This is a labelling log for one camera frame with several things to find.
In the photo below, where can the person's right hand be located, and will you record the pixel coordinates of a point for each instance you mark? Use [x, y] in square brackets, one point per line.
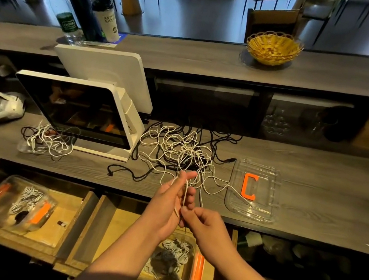
[210, 237]

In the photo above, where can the person's left hand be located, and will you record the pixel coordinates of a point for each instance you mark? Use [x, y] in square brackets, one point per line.
[164, 213]

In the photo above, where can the person's left forearm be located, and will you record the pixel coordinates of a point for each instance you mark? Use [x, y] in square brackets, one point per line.
[115, 268]

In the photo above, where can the pile of white containers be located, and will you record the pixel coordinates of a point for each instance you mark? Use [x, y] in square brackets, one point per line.
[273, 245]

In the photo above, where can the small white connector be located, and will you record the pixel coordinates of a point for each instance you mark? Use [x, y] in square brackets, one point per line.
[62, 223]

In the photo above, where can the white touchscreen monitor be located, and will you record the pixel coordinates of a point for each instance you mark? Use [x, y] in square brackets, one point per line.
[72, 111]

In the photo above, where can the white customer display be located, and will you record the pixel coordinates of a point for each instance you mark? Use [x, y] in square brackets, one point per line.
[103, 77]

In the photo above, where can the grey wooden bar counter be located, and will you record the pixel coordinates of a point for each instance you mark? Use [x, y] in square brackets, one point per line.
[199, 59]

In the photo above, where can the blue white notebook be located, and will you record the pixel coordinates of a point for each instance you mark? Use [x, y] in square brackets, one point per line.
[120, 41]

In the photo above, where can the yellow woven basket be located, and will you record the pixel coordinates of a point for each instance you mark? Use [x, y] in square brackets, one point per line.
[274, 51]

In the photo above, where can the white paper coffee cup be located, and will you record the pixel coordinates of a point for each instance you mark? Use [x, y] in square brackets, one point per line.
[107, 21]

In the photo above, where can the clear plastic water bottle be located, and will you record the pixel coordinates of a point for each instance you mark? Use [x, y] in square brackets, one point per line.
[67, 23]

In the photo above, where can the brown wooden chair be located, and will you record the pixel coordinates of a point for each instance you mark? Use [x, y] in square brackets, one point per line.
[272, 24]

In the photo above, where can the black thermos bottle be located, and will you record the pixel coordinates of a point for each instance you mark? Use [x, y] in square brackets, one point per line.
[87, 7]

